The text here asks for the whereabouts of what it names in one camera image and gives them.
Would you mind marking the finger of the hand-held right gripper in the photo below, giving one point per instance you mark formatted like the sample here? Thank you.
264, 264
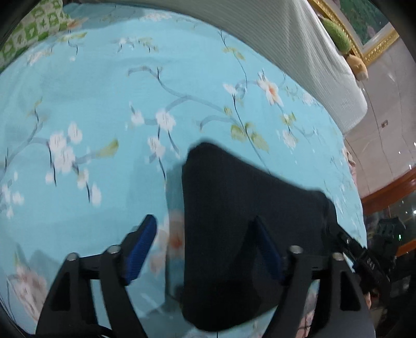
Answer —
341, 234

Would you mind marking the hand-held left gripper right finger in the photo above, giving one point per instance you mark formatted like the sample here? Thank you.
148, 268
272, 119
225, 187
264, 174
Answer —
269, 250

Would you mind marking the green patterned pillow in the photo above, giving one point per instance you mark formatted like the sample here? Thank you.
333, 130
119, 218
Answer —
29, 29

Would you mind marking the brown wooden furniture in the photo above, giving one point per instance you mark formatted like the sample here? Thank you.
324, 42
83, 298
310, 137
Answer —
390, 191

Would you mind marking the green plush toy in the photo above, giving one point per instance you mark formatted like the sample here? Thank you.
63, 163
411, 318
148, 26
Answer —
338, 32

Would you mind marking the white ribbed quilt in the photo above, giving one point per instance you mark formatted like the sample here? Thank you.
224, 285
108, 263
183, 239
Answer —
312, 52

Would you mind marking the dark navy pants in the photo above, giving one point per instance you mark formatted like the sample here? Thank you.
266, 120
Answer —
234, 227

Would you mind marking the light blue floral bedsheet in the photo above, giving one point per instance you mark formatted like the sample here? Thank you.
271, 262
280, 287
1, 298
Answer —
113, 146

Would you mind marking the beige plush toy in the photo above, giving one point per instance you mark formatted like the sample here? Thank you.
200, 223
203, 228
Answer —
357, 66

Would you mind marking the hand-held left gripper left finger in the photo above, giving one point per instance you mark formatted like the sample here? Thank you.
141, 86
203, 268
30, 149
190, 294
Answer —
139, 250

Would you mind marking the gold framed picture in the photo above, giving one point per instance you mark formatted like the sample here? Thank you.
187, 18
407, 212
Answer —
364, 29

